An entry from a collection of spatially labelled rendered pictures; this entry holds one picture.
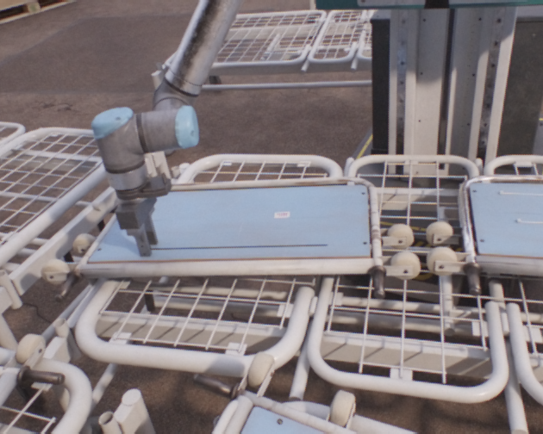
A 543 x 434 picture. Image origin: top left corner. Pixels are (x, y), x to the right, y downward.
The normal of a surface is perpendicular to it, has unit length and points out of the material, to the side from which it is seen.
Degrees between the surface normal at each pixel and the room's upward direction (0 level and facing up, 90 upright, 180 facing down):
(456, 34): 90
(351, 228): 3
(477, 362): 90
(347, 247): 3
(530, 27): 90
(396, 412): 0
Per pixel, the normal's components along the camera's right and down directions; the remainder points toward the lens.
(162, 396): -0.11, -0.83
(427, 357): -0.22, 0.56
